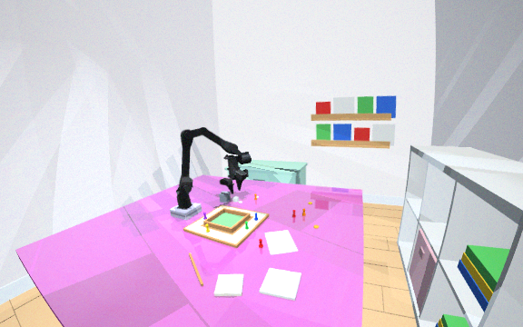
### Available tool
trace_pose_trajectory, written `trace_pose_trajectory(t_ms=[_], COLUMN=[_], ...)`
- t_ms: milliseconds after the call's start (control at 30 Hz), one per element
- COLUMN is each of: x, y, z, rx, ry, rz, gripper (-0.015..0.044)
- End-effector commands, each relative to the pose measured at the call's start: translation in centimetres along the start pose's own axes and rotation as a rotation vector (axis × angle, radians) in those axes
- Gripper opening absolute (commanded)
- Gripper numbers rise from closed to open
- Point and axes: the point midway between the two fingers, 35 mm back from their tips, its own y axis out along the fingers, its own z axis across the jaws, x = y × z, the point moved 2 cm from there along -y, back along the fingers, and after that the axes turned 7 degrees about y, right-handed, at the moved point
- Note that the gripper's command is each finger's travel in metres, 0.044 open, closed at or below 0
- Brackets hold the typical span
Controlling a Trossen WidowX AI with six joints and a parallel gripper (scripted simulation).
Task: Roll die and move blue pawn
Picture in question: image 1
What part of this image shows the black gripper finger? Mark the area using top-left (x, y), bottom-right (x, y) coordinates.
top-left (226, 183), bottom-right (234, 194)
top-left (235, 179), bottom-right (245, 191)

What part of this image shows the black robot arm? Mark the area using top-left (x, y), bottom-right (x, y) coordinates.
top-left (176, 127), bottom-right (252, 210)

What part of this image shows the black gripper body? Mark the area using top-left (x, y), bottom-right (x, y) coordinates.
top-left (220, 165), bottom-right (239, 186)

